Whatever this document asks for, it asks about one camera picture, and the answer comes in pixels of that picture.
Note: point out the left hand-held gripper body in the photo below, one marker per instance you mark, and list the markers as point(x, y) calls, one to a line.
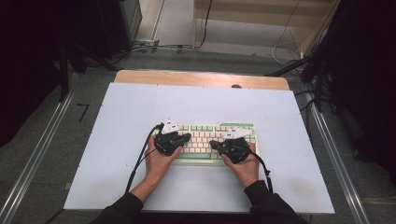
point(166, 143)

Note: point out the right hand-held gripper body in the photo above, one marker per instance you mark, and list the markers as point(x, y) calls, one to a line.
point(236, 151)

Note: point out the green and pink keyboard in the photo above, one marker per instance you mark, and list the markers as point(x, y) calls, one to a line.
point(202, 137)

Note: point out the person's right hand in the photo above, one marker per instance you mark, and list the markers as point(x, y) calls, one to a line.
point(247, 172)

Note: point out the person's left hand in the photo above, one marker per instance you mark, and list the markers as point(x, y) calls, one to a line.
point(157, 166)

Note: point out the white board sheet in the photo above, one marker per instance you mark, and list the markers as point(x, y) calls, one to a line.
point(186, 102)

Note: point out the wooden table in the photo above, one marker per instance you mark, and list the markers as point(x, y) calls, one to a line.
point(186, 77)

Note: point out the dark round table grommet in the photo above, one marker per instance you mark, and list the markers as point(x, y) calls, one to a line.
point(236, 86)

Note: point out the power strip with plugs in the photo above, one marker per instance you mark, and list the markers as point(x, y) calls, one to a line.
point(146, 42)

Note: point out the black tripod stand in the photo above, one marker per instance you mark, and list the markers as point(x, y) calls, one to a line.
point(319, 81)

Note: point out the black metal stand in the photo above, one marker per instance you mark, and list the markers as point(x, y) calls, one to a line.
point(63, 77)

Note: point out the black cabinet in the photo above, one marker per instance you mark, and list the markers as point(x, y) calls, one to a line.
point(118, 25)

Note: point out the black curtain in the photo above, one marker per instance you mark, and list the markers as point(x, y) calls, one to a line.
point(25, 62)
point(367, 77)

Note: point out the metal floor rail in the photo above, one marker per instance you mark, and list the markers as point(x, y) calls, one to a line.
point(342, 174)
point(37, 149)

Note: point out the light wooden shelf frame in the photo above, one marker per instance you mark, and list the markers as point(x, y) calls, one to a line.
point(249, 15)

